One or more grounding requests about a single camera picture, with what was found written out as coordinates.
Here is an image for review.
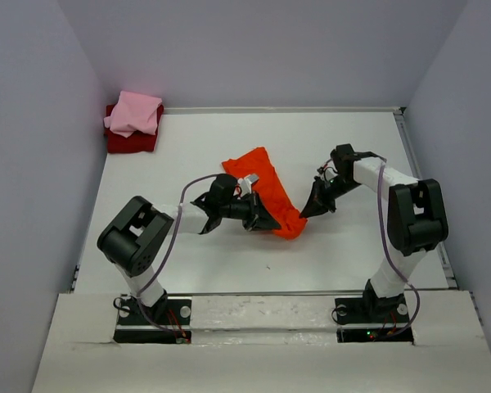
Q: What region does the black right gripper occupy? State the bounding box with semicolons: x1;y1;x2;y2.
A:
299;174;361;219

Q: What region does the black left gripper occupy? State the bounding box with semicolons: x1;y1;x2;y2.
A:
218;190;279;232

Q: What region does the orange t shirt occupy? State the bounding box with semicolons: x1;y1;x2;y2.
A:
222;147;307;240

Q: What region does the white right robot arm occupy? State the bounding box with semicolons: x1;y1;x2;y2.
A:
300;144;448;325

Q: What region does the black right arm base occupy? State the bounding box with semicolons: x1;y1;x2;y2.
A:
331;296;414;344

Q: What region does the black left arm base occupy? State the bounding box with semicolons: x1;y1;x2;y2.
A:
113;296;192;345

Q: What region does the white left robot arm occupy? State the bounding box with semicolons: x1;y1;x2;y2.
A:
97;174;282;327

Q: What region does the dark red folded t shirt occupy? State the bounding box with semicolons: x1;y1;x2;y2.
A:
103;128;159;154

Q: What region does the pink folded t shirt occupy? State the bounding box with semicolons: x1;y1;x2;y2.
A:
103;91;163;138

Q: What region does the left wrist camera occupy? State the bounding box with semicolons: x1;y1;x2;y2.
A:
237;174;259;196

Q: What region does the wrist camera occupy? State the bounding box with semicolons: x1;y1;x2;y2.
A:
237;174;259;196
317;160;337;182

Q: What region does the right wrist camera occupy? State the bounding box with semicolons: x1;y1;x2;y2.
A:
317;160;337;182

